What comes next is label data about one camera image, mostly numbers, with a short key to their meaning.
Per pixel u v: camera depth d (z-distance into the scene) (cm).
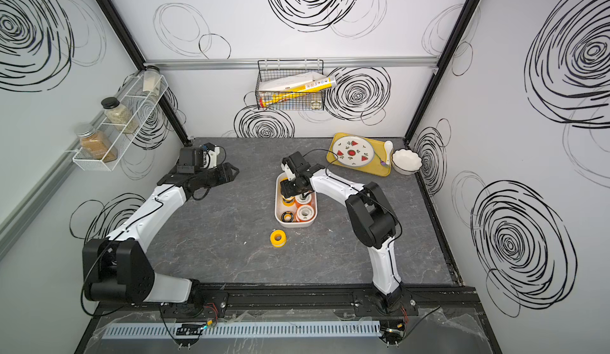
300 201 93
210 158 71
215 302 73
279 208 93
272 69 94
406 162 109
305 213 90
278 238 87
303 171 73
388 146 116
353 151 115
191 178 62
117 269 41
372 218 52
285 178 85
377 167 111
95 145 63
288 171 86
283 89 87
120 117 71
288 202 95
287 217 92
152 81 87
